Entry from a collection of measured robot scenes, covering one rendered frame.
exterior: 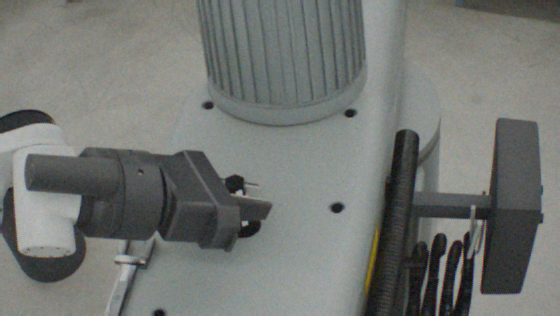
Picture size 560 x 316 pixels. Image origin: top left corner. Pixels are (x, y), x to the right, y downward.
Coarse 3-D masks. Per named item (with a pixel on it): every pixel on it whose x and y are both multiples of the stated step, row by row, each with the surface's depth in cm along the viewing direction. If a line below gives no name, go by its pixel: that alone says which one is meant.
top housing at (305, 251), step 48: (192, 96) 107; (192, 144) 100; (240, 144) 99; (288, 144) 99; (336, 144) 98; (384, 144) 100; (288, 192) 93; (336, 192) 92; (384, 192) 104; (240, 240) 89; (288, 240) 88; (336, 240) 87; (144, 288) 85; (192, 288) 84; (240, 288) 84; (288, 288) 83; (336, 288) 83
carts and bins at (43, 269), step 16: (16, 112) 318; (32, 112) 318; (0, 128) 318; (16, 128) 322; (16, 240) 308; (80, 240) 334; (16, 256) 322; (32, 256) 315; (64, 256) 324; (80, 256) 335; (32, 272) 326; (48, 272) 324; (64, 272) 329
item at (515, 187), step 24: (504, 120) 123; (504, 144) 119; (528, 144) 118; (504, 168) 115; (528, 168) 115; (504, 192) 112; (528, 192) 111; (504, 216) 110; (528, 216) 110; (504, 240) 114; (528, 240) 113; (504, 264) 118; (528, 264) 117; (480, 288) 124; (504, 288) 122
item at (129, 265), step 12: (120, 240) 89; (120, 252) 88; (144, 252) 87; (120, 264) 87; (132, 264) 86; (144, 264) 86; (120, 276) 85; (132, 276) 85; (120, 288) 84; (120, 300) 82; (108, 312) 81; (120, 312) 81
